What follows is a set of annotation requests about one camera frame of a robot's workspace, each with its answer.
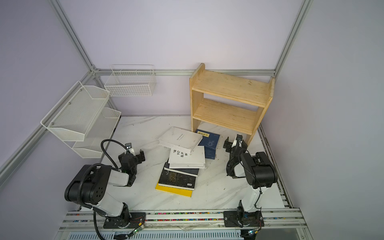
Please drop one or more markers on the white mesh wall bin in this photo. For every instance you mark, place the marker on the white mesh wall bin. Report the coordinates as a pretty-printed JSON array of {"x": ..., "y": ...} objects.
[
  {"x": 72, "y": 118},
  {"x": 102, "y": 129}
]

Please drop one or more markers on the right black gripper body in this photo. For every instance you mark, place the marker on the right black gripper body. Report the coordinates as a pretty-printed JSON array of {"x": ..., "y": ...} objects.
[{"x": 231, "y": 145}]

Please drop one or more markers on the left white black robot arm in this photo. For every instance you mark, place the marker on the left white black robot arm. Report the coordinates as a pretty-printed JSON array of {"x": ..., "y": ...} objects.
[{"x": 89, "y": 187}]

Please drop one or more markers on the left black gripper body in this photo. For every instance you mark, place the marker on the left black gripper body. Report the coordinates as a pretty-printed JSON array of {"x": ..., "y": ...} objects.
[{"x": 137, "y": 156}]

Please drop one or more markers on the wooden two-tier bookshelf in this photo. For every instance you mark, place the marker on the wooden two-tier bookshelf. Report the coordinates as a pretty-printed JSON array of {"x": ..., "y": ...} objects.
[{"x": 250, "y": 92}]

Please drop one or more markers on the white mesh lower wall bin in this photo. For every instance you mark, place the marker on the white mesh lower wall bin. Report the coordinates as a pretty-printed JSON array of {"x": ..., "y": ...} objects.
[{"x": 102, "y": 129}]

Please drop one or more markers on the upper dark blue book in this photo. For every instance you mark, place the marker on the upper dark blue book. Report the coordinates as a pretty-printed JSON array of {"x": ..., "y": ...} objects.
[{"x": 209, "y": 140}]

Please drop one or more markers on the white book with photo cover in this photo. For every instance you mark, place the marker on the white book with photo cover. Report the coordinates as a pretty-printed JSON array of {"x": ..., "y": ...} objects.
[{"x": 180, "y": 140}]

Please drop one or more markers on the black book with gold text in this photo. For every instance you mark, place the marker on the black book with gold text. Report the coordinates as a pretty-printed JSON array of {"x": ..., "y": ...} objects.
[{"x": 176, "y": 180}]

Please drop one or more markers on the white book with black lettering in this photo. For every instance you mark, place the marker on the white book with black lettering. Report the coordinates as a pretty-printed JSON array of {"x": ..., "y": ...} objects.
[{"x": 183, "y": 160}]

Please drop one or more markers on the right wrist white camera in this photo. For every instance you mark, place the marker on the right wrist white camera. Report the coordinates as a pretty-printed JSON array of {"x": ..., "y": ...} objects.
[{"x": 239, "y": 138}]

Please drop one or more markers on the lower dark blue book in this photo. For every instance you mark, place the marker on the lower dark blue book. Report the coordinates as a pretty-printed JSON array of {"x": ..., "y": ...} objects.
[{"x": 210, "y": 153}]

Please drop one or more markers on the white wire wall basket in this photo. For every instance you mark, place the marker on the white wire wall basket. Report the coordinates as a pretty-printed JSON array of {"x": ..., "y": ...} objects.
[{"x": 131, "y": 81}]

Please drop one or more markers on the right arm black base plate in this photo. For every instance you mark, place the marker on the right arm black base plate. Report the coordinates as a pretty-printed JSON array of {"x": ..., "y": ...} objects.
[{"x": 243, "y": 220}]

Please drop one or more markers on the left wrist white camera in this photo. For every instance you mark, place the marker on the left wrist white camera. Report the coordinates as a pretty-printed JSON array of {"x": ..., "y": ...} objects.
[{"x": 128, "y": 146}]

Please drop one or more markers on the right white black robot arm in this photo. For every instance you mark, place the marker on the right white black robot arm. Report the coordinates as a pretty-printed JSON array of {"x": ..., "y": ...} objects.
[{"x": 257, "y": 169}]

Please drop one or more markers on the dark blue book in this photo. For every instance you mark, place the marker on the dark blue book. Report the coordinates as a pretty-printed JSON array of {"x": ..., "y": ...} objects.
[
  {"x": 210, "y": 153},
  {"x": 209, "y": 140}
]

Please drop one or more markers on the wrist white camera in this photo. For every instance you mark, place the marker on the wrist white camera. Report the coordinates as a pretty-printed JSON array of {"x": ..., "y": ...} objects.
[
  {"x": 128, "y": 146},
  {"x": 239, "y": 138}
]

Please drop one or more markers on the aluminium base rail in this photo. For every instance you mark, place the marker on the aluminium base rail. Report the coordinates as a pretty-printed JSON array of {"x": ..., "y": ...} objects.
[{"x": 193, "y": 220}]

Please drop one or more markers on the yellow book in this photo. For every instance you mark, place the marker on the yellow book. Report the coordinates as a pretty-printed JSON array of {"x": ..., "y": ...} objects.
[{"x": 174, "y": 191}]

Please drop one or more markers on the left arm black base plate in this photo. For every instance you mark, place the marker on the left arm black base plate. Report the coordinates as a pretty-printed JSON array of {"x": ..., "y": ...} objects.
[{"x": 132, "y": 222}]

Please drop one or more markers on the white ventilated cable duct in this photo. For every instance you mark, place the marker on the white ventilated cable duct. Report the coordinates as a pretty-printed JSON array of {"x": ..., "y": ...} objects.
[{"x": 166, "y": 235}]

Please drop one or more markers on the white mesh upper wall bin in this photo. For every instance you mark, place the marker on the white mesh upper wall bin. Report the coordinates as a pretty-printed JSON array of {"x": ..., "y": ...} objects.
[{"x": 72, "y": 118}]

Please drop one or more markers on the black book with barcode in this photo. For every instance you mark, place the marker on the black book with barcode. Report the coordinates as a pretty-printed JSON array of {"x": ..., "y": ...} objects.
[{"x": 189, "y": 172}]

